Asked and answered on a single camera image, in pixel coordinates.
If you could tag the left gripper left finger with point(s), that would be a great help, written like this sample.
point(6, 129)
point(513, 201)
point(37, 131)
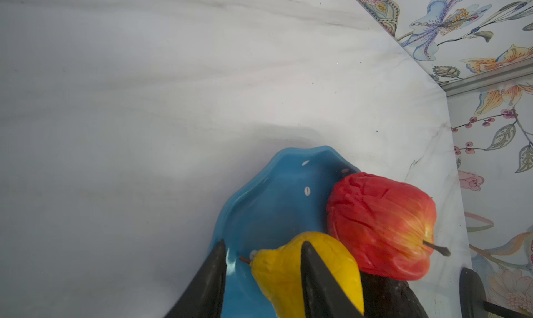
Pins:
point(203, 297)

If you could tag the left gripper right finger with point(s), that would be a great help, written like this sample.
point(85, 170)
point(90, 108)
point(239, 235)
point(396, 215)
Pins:
point(322, 295)

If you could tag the yellow lemon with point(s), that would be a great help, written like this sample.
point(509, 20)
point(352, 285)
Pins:
point(278, 272)

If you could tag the black avocado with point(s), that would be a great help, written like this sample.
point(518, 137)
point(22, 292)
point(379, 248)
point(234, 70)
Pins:
point(389, 298)

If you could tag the red apple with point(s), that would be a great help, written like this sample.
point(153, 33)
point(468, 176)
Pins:
point(388, 226)

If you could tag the blue polka dot plate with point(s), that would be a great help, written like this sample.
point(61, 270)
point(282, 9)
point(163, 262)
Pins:
point(286, 198)

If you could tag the black microphone stand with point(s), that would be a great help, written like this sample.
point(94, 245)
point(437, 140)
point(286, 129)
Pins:
point(473, 301)

